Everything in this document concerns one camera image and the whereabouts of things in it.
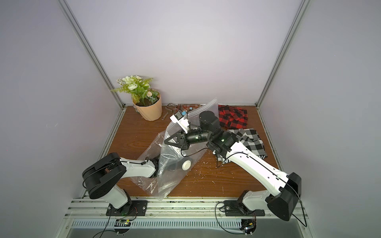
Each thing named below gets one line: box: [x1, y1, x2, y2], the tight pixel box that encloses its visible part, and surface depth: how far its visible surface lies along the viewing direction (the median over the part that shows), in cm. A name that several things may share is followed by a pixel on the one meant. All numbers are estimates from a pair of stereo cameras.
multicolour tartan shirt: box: [177, 104, 203, 115], surface depth 116 cm
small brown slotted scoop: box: [161, 102, 179, 121], surface depth 120 cm
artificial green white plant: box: [110, 75, 160, 106], surface depth 94 cm
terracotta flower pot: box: [132, 92, 163, 122], surface depth 102 cm
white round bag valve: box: [181, 160, 192, 171], surface depth 73 cm
